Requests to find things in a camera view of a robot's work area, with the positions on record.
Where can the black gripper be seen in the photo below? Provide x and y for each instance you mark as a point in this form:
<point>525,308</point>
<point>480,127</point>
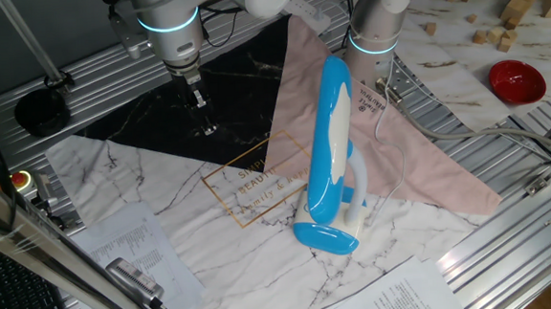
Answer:
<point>194,94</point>

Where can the blue and white desk lamp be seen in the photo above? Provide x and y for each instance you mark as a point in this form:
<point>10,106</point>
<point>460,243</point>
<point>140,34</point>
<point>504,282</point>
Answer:
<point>326,161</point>

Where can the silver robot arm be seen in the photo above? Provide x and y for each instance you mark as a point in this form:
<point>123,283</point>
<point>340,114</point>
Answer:
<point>172,36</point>

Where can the red emergency stop button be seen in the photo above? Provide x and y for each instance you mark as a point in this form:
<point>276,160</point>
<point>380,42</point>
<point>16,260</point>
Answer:
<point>19,180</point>

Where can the printed white paper sheets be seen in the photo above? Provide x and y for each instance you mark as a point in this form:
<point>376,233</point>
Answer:
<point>132,240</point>

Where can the white power strip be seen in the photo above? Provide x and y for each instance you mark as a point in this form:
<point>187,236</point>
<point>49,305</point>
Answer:
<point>313,20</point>

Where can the marble pink black tablecloth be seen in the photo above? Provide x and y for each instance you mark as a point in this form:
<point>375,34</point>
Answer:
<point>244,271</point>

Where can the grey handheld device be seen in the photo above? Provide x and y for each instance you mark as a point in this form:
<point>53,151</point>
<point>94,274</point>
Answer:
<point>132,278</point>

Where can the black keyboard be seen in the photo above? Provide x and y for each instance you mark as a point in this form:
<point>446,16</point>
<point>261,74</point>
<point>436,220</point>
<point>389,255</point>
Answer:
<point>21,304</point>

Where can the paper sheets with blue heading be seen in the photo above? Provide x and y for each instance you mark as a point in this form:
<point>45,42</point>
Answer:
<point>399,295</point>

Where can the red bowl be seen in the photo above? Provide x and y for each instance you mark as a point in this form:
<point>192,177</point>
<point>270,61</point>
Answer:
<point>515,82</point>

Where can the grey metal clamp bracket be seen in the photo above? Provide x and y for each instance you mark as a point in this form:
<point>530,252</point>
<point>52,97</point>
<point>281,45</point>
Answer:
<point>45,190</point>

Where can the shiny metal frame bar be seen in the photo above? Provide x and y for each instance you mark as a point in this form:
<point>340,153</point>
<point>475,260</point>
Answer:
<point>31,236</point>

